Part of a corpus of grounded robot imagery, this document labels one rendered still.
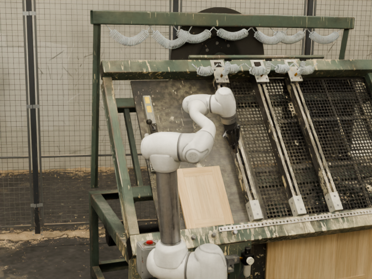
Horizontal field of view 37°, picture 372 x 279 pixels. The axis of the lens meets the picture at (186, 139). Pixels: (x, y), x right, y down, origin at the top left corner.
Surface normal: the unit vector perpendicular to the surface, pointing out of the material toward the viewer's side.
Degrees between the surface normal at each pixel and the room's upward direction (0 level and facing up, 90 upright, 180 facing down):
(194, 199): 50
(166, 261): 93
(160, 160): 101
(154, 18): 90
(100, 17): 90
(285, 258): 90
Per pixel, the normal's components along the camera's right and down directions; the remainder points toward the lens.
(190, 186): 0.28, -0.48
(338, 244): 0.34, 0.19
